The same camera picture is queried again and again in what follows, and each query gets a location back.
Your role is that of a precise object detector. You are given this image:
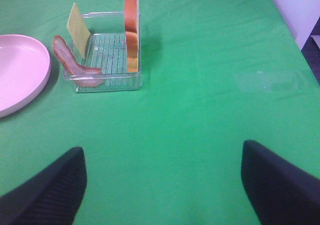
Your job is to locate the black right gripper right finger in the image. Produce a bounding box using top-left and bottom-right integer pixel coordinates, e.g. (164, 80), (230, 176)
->
(241, 140), (320, 225)

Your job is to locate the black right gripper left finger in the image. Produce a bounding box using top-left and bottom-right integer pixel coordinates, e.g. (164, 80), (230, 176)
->
(0, 147), (87, 225)

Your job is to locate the bacon strip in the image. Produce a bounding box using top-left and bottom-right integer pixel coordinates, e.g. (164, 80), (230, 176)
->
(52, 35), (105, 88)

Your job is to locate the yellow cheese slice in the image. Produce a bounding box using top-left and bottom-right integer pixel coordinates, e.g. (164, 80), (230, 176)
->
(66, 2), (91, 60)

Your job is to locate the toast bread slice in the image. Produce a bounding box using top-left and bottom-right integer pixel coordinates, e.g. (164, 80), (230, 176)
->
(124, 0), (140, 73)

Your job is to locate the pink plate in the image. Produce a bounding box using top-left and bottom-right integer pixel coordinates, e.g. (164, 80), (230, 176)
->
(0, 34), (51, 118)

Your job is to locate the green tablecloth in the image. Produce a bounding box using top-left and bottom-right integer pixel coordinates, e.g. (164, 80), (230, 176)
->
(0, 0), (320, 225)

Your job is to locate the dark cabinet at table edge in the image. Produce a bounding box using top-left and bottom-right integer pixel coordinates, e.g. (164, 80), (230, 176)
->
(301, 18), (320, 83)

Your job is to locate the clear right plastic container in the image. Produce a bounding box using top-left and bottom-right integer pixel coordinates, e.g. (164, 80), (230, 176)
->
(63, 11), (143, 93)

